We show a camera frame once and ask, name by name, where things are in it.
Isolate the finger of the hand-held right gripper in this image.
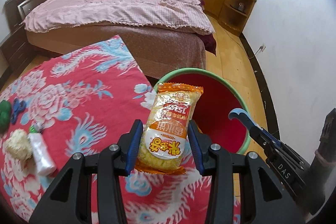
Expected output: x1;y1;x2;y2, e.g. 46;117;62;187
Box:
259;129;302;161
249;126;279;159

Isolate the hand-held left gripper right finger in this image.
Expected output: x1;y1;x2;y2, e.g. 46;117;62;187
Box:
188;119;307;224

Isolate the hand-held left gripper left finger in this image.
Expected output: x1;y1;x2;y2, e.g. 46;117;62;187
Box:
29;119;143;224

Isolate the yellow snack packet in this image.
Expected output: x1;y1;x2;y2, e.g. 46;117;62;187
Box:
135;82;204;174

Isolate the red basin with green rim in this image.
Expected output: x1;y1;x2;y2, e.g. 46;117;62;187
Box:
154;68;251;155

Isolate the red floral tablecloth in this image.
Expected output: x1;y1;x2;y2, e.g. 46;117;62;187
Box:
0;34;242;224

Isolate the white bottle with green cap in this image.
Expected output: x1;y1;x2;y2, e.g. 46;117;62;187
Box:
28;124;57;176

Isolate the dark red cloth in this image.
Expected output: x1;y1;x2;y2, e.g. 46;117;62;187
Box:
200;0;217;56

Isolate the white toy cauliflower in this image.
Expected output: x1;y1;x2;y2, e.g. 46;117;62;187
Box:
5;129;33;160

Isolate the blue toy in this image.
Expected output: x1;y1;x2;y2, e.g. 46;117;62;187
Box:
12;99;28;123

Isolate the wooden corner shelf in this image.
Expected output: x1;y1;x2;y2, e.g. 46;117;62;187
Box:
220;0;257;37

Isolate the green toy pepper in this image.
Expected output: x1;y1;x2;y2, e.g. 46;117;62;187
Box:
0;101;12;134

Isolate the pink checked blanket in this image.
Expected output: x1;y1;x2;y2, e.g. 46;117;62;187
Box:
22;0;216;35

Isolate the dark wooden nightstand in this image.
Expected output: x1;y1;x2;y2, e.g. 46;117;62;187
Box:
0;26;29;75

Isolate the wall socket with cable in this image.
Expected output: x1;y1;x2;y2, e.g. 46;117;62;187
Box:
247;43;267;59

